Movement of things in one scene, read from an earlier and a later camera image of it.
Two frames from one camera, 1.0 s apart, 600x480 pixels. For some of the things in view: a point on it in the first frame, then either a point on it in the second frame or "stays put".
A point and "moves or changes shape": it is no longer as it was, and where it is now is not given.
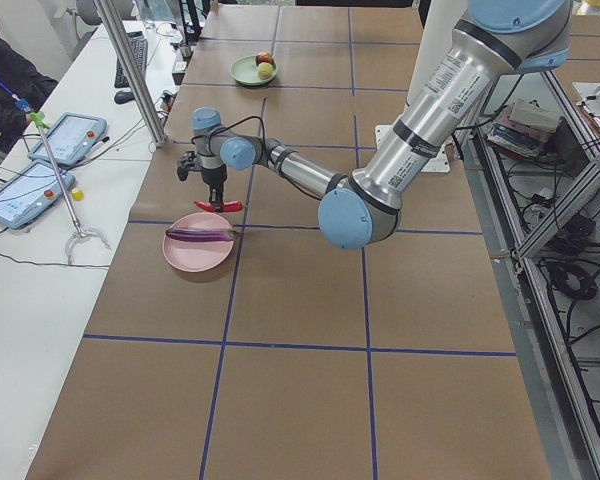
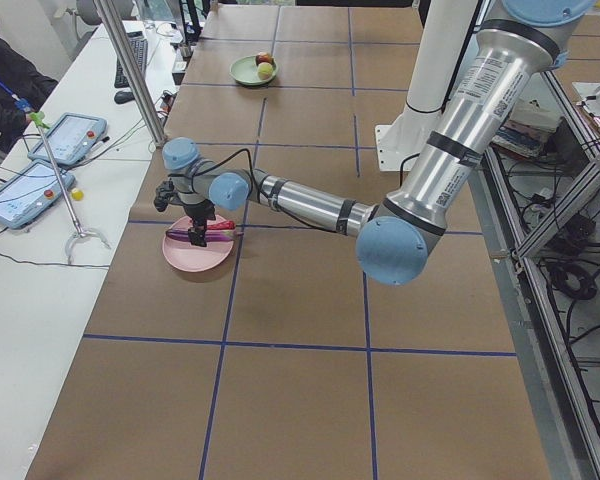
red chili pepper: (234, 206) moves or changes shape
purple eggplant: (211, 235) stays put
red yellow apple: (264, 57) stays put
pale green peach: (265, 71) stays put
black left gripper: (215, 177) → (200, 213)
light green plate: (245, 70) stays put
